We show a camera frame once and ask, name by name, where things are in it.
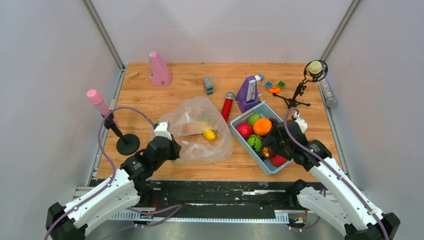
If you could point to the grey stacked toy bricks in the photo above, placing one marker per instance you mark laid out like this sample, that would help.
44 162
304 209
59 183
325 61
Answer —
208 85

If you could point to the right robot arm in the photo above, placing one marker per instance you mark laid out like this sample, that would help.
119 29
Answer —
353 214

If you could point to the pink microphone on stand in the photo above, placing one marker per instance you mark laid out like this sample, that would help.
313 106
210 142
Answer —
127 144

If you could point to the clear plastic fruit bag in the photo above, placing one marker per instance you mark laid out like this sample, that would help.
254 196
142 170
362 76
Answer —
187 123

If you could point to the red apple back left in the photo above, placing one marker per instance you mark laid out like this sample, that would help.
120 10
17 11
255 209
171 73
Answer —
245 130

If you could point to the dark red mango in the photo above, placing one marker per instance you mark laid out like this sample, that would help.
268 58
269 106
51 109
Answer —
267 153

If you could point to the red glitter microphone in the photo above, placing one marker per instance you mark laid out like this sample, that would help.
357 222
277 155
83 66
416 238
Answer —
227 105

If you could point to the red apple front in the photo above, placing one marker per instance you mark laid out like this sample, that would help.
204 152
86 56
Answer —
278 161

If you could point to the orange fruit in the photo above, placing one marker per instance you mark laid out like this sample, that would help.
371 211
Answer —
262 126

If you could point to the small wooden block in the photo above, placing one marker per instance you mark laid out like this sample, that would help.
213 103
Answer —
133 75

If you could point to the yellow lemon fruit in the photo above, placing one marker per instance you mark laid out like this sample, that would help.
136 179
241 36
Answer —
210 135

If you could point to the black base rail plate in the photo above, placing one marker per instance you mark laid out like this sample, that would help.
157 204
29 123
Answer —
222 199

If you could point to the purple metronome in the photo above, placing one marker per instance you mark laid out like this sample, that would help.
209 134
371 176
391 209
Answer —
247 95

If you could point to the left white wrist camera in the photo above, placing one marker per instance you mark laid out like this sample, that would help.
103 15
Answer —
162 129

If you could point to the pink metronome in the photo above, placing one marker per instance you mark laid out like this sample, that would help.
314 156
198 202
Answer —
160 74

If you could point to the light blue plastic basket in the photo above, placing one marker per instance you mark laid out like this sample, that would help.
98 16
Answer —
265 111

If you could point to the red apple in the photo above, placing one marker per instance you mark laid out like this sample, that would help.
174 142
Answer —
245 130
278 161

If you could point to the black tripod microphone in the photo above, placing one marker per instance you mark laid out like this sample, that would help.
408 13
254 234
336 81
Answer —
314 72

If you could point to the green guava back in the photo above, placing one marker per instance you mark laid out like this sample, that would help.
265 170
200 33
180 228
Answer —
253 118

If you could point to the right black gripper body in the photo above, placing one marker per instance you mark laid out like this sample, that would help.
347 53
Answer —
278 147

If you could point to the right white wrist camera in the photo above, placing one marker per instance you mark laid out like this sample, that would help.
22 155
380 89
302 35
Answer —
303 125

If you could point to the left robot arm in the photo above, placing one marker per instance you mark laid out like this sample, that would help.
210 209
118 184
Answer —
123 189

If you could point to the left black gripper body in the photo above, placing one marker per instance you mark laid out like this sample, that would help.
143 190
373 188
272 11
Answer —
171 153

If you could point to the glitter clear tube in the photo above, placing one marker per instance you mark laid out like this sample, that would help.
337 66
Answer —
329 99

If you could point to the orange blue green toy bricks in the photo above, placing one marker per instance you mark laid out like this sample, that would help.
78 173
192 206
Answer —
274 89

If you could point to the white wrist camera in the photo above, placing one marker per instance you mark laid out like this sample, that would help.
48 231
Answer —
303 125
162 129

